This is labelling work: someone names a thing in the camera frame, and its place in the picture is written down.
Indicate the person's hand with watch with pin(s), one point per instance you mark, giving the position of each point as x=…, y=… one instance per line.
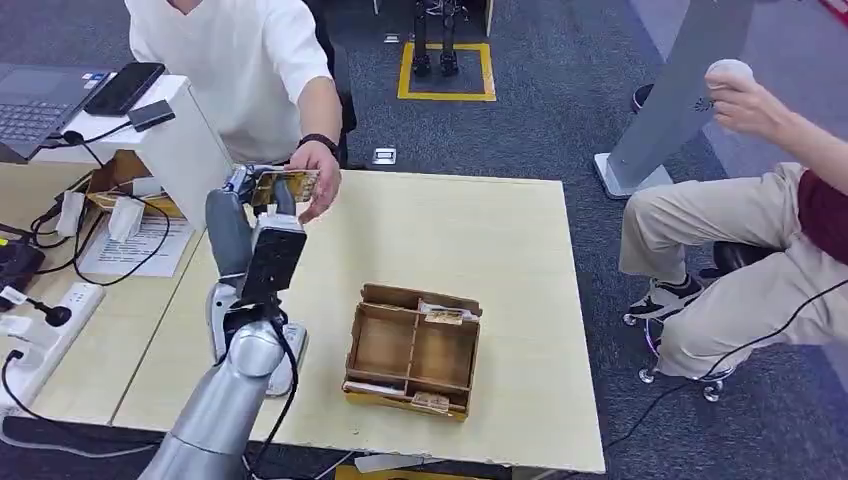
x=328, y=179

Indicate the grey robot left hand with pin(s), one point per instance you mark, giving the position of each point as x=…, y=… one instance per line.
x=228, y=232

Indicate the seated person's hand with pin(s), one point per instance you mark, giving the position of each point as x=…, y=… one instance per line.
x=748, y=106

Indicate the white rounded object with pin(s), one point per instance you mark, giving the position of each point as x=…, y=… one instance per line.
x=731, y=68

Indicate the wooden card box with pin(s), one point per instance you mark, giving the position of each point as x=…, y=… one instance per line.
x=414, y=351

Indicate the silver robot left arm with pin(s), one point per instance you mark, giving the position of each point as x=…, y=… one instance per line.
x=225, y=404

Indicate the black wrist watch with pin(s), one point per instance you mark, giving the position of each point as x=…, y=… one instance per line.
x=319, y=140

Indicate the silver floor socket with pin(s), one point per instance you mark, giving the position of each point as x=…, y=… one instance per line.
x=384, y=156

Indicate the grey pillar with white base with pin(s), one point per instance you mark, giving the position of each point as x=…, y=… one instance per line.
x=682, y=93

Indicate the black office chair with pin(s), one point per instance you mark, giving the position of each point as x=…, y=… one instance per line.
x=346, y=112

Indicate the white desk riser stand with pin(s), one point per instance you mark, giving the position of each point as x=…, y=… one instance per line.
x=179, y=152

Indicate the printed paper sheet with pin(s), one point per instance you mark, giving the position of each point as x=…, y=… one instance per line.
x=132, y=252

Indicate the white power adapter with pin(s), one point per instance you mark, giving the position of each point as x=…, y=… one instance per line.
x=69, y=213
x=125, y=218

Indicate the black shoe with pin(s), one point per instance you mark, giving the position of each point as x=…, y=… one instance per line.
x=640, y=97

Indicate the person in beige trousers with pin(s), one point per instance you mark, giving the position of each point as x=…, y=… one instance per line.
x=735, y=218

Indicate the brown cardboard box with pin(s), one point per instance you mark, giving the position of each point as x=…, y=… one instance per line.
x=122, y=169

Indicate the grey flat pad device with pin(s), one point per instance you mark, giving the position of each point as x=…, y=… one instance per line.
x=301, y=341

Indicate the small black box device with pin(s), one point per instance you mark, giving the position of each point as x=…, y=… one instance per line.
x=151, y=114

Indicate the yellow floor tape square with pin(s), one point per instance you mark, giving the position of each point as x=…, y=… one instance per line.
x=445, y=95

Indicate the person in white shirt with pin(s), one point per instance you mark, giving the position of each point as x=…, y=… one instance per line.
x=238, y=60

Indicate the black wheeled stool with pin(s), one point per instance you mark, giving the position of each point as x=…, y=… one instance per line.
x=735, y=255

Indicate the black smartphone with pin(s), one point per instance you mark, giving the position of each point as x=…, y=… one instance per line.
x=124, y=87

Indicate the cards in box slot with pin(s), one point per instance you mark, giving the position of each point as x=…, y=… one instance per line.
x=445, y=314

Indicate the black robot legs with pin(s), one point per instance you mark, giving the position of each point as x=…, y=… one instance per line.
x=448, y=40

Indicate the black power plug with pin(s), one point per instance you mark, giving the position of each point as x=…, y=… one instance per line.
x=56, y=314

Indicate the white card in box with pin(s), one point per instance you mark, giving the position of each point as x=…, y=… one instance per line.
x=374, y=388

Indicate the white power strip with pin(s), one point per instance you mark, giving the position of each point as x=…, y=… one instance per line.
x=46, y=344

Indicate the black desk device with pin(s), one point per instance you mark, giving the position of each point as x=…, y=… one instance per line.
x=16, y=265

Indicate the dark grey laptop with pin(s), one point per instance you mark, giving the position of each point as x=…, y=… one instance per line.
x=36, y=106

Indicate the gold card lying flat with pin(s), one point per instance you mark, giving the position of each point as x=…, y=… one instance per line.
x=430, y=401

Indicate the yellow object under desk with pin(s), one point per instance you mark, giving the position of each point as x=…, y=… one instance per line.
x=397, y=474

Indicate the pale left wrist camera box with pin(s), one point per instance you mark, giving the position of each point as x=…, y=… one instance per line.
x=275, y=262

